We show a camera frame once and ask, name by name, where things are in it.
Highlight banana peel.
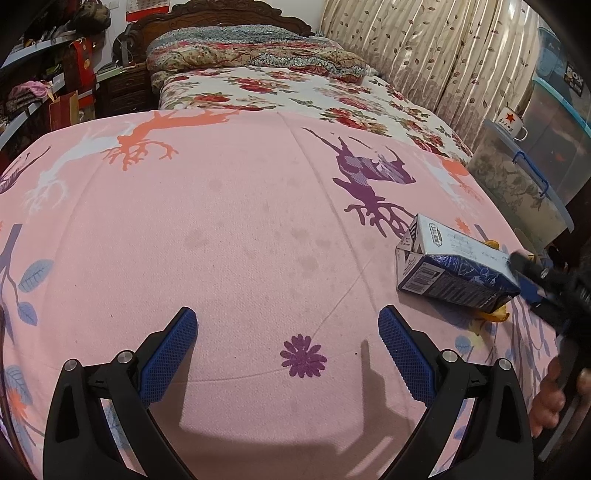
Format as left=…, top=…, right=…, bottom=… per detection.
left=468, top=237, right=541, bottom=347

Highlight cluttered wall shelf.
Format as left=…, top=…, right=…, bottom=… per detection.
left=0, top=0, right=116, bottom=153

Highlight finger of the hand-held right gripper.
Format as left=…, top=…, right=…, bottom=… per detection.
left=508, top=250, right=578, bottom=296
left=517, top=273, right=578, bottom=337

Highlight red paper bag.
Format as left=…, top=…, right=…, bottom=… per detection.
left=48, top=90, right=79, bottom=134

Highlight clear storage box blue handle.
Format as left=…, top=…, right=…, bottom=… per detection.
left=466, top=119, right=575, bottom=250

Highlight folded patterned quilt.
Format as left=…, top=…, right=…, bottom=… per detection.
left=145, top=25, right=377, bottom=84

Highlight carved wooden headboard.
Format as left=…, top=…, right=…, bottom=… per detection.
left=113, top=0, right=317, bottom=70

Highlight clear storage box blue lid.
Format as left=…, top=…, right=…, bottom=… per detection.
left=522, top=76, right=591, bottom=206

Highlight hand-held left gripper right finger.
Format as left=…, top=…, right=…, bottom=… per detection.
left=378, top=305, right=535, bottom=480

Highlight pink knitted cloth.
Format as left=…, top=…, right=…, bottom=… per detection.
left=7, top=80, right=50, bottom=106

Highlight person's right hand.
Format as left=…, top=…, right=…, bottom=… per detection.
left=529, top=357, right=565, bottom=439

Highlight dark wooden nightstand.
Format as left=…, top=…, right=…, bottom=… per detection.
left=95, top=62, right=153, bottom=116

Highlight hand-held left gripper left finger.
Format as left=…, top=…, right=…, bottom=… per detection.
left=42, top=305, right=199, bottom=480

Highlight white mug red star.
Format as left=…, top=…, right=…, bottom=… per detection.
left=494, top=106, right=528, bottom=141

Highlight clear storage box black label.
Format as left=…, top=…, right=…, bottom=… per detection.
left=536, top=25, right=591, bottom=97

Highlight red wall calendar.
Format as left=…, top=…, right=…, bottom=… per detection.
left=126, top=0, right=170, bottom=22

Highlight floral bed sheet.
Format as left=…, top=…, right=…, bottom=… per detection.
left=157, top=67, right=474, bottom=167

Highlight blue and white milk carton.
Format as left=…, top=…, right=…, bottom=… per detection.
left=394, top=213, right=522, bottom=315

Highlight leaf patterned curtain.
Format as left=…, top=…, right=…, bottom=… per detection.
left=318, top=0, right=555, bottom=145

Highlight pink printed blanket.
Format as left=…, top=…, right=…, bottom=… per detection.
left=0, top=108, right=561, bottom=480

